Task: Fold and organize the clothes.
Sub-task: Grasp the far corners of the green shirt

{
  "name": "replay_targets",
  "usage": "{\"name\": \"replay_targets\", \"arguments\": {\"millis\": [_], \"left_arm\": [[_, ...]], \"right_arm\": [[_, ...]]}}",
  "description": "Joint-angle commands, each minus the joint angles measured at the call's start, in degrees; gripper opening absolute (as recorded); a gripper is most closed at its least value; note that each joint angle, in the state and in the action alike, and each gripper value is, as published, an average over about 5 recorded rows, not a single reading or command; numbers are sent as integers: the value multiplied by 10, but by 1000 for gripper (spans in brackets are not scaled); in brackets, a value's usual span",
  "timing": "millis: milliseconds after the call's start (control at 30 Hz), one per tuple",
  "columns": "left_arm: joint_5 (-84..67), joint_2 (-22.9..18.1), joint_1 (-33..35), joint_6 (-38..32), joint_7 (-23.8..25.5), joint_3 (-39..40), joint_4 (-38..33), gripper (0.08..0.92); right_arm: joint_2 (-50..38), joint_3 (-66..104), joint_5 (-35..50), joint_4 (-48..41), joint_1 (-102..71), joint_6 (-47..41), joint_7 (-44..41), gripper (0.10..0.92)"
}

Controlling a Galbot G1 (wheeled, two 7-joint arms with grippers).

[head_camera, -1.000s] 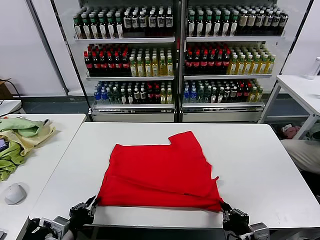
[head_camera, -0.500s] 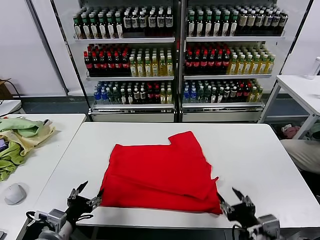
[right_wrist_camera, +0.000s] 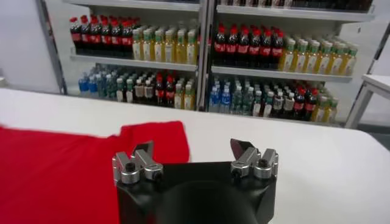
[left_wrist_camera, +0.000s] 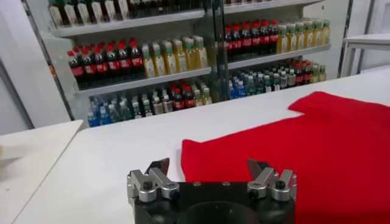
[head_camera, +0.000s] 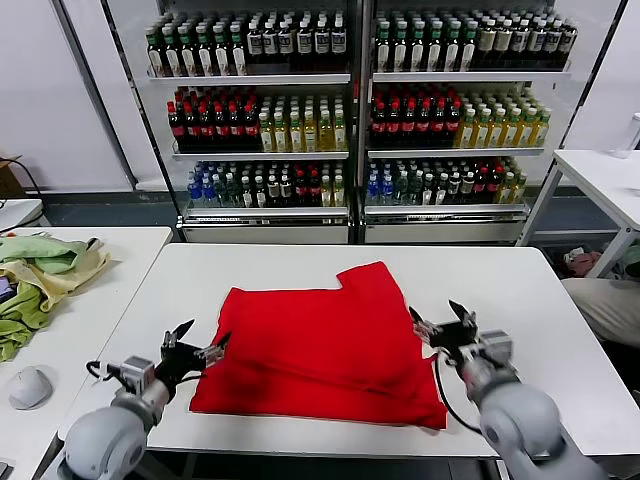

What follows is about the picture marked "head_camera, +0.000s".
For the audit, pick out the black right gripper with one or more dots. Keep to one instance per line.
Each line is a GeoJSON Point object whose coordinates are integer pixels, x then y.
{"type": "Point", "coordinates": [457, 340]}

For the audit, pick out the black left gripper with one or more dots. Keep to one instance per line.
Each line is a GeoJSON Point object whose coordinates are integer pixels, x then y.
{"type": "Point", "coordinates": [177, 365]}

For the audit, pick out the red knit garment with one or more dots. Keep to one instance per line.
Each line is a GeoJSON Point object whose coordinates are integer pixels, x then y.
{"type": "Point", "coordinates": [310, 350]}

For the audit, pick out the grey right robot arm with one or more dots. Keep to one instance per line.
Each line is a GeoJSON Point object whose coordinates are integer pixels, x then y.
{"type": "Point", "coordinates": [525, 420]}

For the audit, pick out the pink and white clothes pile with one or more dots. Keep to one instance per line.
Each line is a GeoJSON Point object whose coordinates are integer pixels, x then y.
{"type": "Point", "coordinates": [582, 262]}

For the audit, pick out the white side desk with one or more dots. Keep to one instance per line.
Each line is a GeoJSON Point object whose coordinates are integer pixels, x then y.
{"type": "Point", "coordinates": [125, 260]}

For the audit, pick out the small white-cap dark bottle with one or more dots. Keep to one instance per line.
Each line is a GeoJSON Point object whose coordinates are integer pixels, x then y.
{"type": "Point", "coordinates": [426, 189]}
{"type": "Point", "coordinates": [452, 189]}
{"type": "Point", "coordinates": [273, 192]}
{"type": "Point", "coordinates": [247, 192]}
{"type": "Point", "coordinates": [286, 192]}
{"type": "Point", "coordinates": [439, 189]}
{"type": "Point", "coordinates": [260, 192]}
{"type": "Point", "coordinates": [466, 189]}

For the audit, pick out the cream yellow cloth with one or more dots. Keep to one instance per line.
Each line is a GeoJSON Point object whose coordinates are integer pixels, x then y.
{"type": "Point", "coordinates": [65, 285]}

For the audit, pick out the small dark clothing tag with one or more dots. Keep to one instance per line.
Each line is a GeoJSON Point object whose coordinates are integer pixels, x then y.
{"type": "Point", "coordinates": [94, 245]}

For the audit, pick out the small red-cap cola bottle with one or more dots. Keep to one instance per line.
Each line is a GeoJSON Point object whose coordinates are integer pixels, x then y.
{"type": "Point", "coordinates": [479, 189]}
{"type": "Point", "coordinates": [492, 189]}
{"type": "Point", "coordinates": [313, 192]}
{"type": "Point", "coordinates": [300, 192]}

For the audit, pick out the green-tint water bottle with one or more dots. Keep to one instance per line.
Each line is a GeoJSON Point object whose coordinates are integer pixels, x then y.
{"type": "Point", "coordinates": [399, 189]}
{"type": "Point", "coordinates": [220, 192]}
{"type": "Point", "coordinates": [412, 189]}
{"type": "Point", "coordinates": [233, 192]}

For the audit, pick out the small yellow juice bottle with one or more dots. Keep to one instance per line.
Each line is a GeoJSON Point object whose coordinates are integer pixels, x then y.
{"type": "Point", "coordinates": [339, 192]}
{"type": "Point", "coordinates": [506, 189]}
{"type": "Point", "coordinates": [326, 192]}
{"type": "Point", "coordinates": [519, 189]}

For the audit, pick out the blue water bottle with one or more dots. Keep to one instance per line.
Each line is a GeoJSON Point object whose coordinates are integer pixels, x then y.
{"type": "Point", "coordinates": [207, 192]}
{"type": "Point", "coordinates": [386, 189]}
{"type": "Point", "coordinates": [372, 189]}
{"type": "Point", "coordinates": [194, 192]}

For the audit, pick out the beige trousers leg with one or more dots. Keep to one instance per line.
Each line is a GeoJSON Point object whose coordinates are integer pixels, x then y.
{"type": "Point", "coordinates": [610, 307]}

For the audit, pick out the white computer mouse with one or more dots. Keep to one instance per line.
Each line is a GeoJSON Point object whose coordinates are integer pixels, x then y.
{"type": "Point", "coordinates": [27, 387]}

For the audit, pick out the light green cloth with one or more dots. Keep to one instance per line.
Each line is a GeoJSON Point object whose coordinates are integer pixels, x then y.
{"type": "Point", "coordinates": [50, 255]}

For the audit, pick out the olive green cloth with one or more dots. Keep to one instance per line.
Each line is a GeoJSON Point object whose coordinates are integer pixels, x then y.
{"type": "Point", "coordinates": [20, 320]}

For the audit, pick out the pale green container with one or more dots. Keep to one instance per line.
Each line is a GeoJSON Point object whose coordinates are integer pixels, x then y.
{"type": "Point", "coordinates": [629, 265]}

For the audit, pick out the smartphone with purple screen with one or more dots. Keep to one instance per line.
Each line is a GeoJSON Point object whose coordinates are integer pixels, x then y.
{"type": "Point", "coordinates": [4, 290]}

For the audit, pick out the white table with metal legs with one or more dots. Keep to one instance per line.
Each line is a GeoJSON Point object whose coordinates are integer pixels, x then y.
{"type": "Point", "coordinates": [600, 175]}

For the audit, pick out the white rounded-corner desk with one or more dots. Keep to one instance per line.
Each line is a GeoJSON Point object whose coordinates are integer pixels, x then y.
{"type": "Point", "coordinates": [20, 215]}

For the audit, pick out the black flat device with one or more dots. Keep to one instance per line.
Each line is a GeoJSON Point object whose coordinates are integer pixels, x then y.
{"type": "Point", "coordinates": [4, 472]}

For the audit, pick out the brown cardboard box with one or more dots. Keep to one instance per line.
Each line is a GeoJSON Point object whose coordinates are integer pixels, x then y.
{"type": "Point", "coordinates": [7, 180]}

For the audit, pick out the drinks shelf unit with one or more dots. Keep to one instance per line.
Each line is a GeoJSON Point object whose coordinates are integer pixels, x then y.
{"type": "Point", "coordinates": [470, 77]}
{"type": "Point", "coordinates": [250, 80]}

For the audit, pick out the green-cap tea bottle white label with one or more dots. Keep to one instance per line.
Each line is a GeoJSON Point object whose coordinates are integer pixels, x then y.
{"type": "Point", "coordinates": [171, 62]}
{"type": "Point", "coordinates": [417, 57]}
{"type": "Point", "coordinates": [221, 62]}
{"type": "Point", "coordinates": [205, 62]}
{"type": "Point", "coordinates": [400, 57]}
{"type": "Point", "coordinates": [468, 57]}
{"type": "Point", "coordinates": [188, 62]}
{"type": "Point", "coordinates": [155, 62]}
{"type": "Point", "coordinates": [451, 57]}
{"type": "Point", "coordinates": [238, 62]}
{"type": "Point", "coordinates": [383, 57]}
{"type": "Point", "coordinates": [434, 57]}

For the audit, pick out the white-cap bottle beige label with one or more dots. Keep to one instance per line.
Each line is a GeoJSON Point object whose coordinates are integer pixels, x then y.
{"type": "Point", "coordinates": [534, 42]}
{"type": "Point", "coordinates": [501, 42]}
{"type": "Point", "coordinates": [518, 42]}
{"type": "Point", "coordinates": [484, 42]}
{"type": "Point", "coordinates": [551, 42]}
{"type": "Point", "coordinates": [567, 42]}

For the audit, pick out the white-cap bottle dark label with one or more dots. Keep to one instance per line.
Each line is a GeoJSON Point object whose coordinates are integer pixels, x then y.
{"type": "Point", "coordinates": [338, 45]}
{"type": "Point", "coordinates": [305, 45]}
{"type": "Point", "coordinates": [272, 45]}
{"type": "Point", "coordinates": [255, 45]}
{"type": "Point", "coordinates": [321, 45]}
{"type": "Point", "coordinates": [288, 45]}

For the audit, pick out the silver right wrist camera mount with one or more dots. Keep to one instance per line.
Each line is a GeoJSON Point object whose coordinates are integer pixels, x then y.
{"type": "Point", "coordinates": [497, 347]}

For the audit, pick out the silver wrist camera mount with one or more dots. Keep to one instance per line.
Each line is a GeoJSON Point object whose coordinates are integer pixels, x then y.
{"type": "Point", "coordinates": [132, 374]}
{"type": "Point", "coordinates": [497, 347]}

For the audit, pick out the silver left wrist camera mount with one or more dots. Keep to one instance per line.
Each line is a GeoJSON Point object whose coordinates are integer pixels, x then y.
{"type": "Point", "coordinates": [132, 374]}

